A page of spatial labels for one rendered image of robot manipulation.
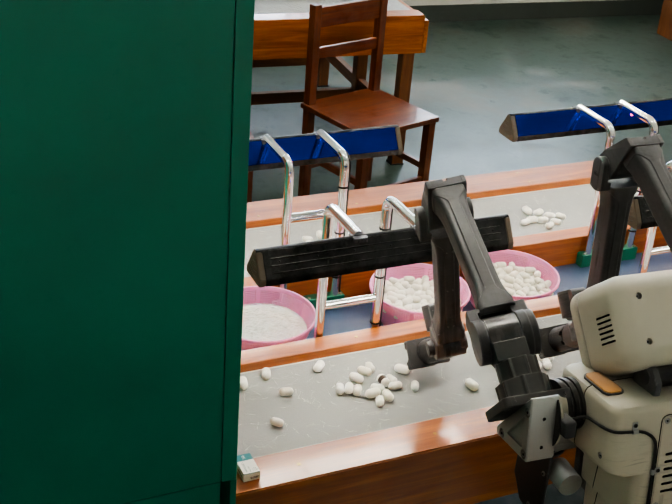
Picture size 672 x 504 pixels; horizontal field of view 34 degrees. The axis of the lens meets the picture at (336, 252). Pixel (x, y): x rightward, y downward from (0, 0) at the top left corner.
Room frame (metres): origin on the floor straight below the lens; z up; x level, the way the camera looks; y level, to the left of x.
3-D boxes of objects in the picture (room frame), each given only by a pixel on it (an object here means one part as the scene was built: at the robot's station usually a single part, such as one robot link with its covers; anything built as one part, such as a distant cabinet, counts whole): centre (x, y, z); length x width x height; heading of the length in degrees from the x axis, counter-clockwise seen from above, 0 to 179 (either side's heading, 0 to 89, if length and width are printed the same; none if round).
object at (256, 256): (2.16, -0.11, 1.08); 0.62 x 0.08 x 0.07; 116
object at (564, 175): (3.10, -0.13, 0.67); 1.81 x 0.12 x 0.19; 116
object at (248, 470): (1.74, 0.14, 0.78); 0.06 x 0.04 x 0.02; 26
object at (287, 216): (2.60, 0.10, 0.90); 0.20 x 0.19 x 0.45; 116
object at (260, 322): (2.34, 0.17, 0.71); 0.22 x 0.22 x 0.06
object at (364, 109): (4.63, -0.10, 0.46); 0.44 x 0.44 x 0.91; 42
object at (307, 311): (2.34, 0.17, 0.72); 0.27 x 0.27 x 0.10
